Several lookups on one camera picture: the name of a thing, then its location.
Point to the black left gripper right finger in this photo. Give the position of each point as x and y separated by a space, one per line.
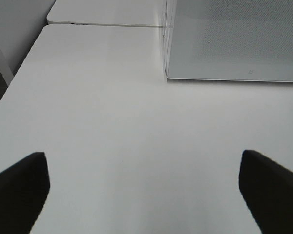
267 189

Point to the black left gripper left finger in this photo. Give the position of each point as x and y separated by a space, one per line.
24 188

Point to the white microwave door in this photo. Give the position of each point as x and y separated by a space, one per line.
246 40

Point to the white microwave oven body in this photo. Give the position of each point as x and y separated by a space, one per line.
167 23

